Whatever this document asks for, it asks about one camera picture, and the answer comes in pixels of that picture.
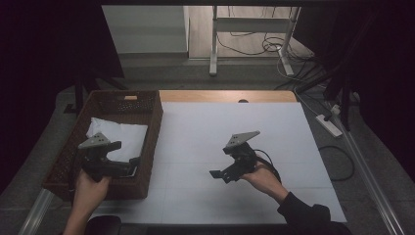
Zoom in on white power strip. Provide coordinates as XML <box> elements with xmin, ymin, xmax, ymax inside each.
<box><xmin>314</xmin><ymin>114</ymin><xmax>344</xmax><ymax>138</ymax></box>

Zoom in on white table mat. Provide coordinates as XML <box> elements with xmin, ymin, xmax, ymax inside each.
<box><xmin>89</xmin><ymin>101</ymin><xmax>347</xmax><ymax>225</ymax></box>

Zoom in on black looped cable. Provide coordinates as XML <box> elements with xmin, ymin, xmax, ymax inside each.
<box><xmin>317</xmin><ymin>145</ymin><xmax>356</xmax><ymax>182</ymax></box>

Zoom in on person's left hand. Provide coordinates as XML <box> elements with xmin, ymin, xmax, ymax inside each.
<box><xmin>73</xmin><ymin>168</ymin><xmax>113</xmax><ymax>216</ymax></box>

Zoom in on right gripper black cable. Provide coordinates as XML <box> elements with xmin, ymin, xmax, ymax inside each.
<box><xmin>253</xmin><ymin>148</ymin><xmax>283</xmax><ymax>184</ymax></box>

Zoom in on brown wicker basket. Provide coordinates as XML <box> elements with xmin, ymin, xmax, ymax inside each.
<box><xmin>42</xmin><ymin>89</ymin><xmax>164</xmax><ymax>201</ymax></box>

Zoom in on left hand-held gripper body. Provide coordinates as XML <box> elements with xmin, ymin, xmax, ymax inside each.
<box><xmin>77</xmin><ymin>131</ymin><xmax>132</xmax><ymax>183</ymax></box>

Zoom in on silver metal rail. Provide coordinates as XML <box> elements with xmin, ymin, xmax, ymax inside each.
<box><xmin>337</xmin><ymin>117</ymin><xmax>407</xmax><ymax>235</ymax></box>
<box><xmin>18</xmin><ymin>188</ymin><xmax>55</xmax><ymax>235</ymax></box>

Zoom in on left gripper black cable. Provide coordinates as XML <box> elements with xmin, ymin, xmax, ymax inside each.
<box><xmin>67</xmin><ymin>153</ymin><xmax>82</xmax><ymax>200</ymax></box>

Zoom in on black floor cable bundle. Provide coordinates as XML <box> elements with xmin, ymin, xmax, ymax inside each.
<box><xmin>216</xmin><ymin>5</ymin><xmax>316</xmax><ymax>67</ymax></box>

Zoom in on black round object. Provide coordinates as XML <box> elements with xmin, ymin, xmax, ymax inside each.
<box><xmin>85</xmin><ymin>214</ymin><xmax>122</xmax><ymax>235</ymax></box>

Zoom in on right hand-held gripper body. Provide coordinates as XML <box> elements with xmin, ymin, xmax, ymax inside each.
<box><xmin>222</xmin><ymin>130</ymin><xmax>262</xmax><ymax>179</ymax></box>

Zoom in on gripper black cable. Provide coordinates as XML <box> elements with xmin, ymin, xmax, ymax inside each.
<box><xmin>253</xmin><ymin>148</ymin><xmax>283</xmax><ymax>184</ymax></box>
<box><xmin>67</xmin><ymin>153</ymin><xmax>82</xmax><ymax>200</ymax></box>

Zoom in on black tripod stand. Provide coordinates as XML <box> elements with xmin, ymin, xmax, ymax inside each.
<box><xmin>294</xmin><ymin>13</ymin><xmax>365</xmax><ymax>132</ymax></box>
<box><xmin>63</xmin><ymin>65</ymin><xmax>129</xmax><ymax>116</ymax></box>

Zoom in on white metal stand frame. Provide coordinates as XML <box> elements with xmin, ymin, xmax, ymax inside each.
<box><xmin>208</xmin><ymin>5</ymin><xmax>301</xmax><ymax>77</ymax></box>

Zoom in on white floor cable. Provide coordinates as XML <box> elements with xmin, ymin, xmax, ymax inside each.
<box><xmin>276</xmin><ymin>48</ymin><xmax>329</xmax><ymax>116</ymax></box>

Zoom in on white shirt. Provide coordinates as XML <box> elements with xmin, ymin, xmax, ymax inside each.
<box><xmin>85</xmin><ymin>117</ymin><xmax>149</xmax><ymax>179</ymax></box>

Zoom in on white cabinet panel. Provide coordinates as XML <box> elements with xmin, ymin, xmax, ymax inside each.
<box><xmin>101</xmin><ymin>4</ymin><xmax>190</xmax><ymax>55</ymax></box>

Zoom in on person's right hand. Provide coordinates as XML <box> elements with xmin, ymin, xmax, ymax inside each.
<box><xmin>240</xmin><ymin>162</ymin><xmax>291</xmax><ymax>206</ymax></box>

